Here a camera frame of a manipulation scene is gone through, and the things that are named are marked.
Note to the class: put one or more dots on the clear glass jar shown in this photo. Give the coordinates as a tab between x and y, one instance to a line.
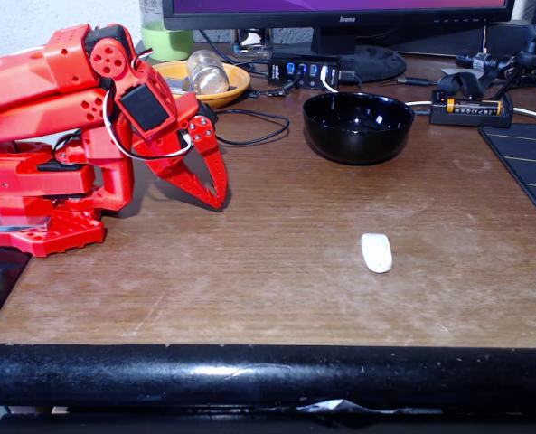
208	72

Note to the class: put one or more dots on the metal clamp bar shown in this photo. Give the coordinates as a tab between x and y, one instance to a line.
14	223

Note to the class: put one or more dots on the black computer monitor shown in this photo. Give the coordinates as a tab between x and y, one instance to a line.
340	20

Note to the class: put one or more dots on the white eraser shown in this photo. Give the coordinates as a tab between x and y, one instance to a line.
377	253

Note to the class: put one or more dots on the yellow black cylindrical battery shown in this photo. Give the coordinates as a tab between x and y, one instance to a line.
473	106

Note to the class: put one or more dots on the green plastic bottle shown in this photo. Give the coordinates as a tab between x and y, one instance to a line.
166	43

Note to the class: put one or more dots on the black flashlight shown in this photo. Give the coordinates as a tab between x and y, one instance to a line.
484	61

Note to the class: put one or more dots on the black glossy bowl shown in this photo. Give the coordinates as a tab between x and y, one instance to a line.
358	131

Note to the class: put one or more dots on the black mat with yellow lines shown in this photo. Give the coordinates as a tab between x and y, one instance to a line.
529	158

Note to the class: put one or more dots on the black battery charger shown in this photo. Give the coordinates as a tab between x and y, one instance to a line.
471	119

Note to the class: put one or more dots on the black box device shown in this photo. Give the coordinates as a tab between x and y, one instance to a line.
507	38

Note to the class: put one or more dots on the yellow shallow bowl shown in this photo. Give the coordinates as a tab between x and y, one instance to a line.
233	92

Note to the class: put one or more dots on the black USB hub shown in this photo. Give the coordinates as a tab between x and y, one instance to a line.
279	72

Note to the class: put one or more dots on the small metallic box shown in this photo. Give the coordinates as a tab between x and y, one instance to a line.
177	86

